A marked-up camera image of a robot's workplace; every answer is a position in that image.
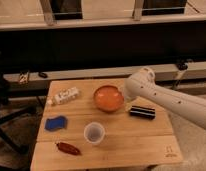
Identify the small black remote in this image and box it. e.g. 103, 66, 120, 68
38, 72, 48, 79

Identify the clear plastic cup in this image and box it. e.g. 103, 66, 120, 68
83, 122, 105, 145

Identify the orange ceramic bowl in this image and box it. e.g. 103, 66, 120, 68
93, 85, 124, 113

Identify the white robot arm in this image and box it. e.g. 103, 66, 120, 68
123, 67, 206, 130

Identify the black office chair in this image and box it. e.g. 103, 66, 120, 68
0, 50, 37, 155

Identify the black stand with cable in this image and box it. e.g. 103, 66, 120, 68
171, 59, 193, 90

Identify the wooden table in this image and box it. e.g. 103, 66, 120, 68
31, 79, 183, 171

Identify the blue sponge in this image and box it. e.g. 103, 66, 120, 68
45, 116, 67, 131

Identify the red chili pepper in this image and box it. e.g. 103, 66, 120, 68
56, 142, 81, 155

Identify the white plastic bottle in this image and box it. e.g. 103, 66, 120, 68
47, 87, 80, 106

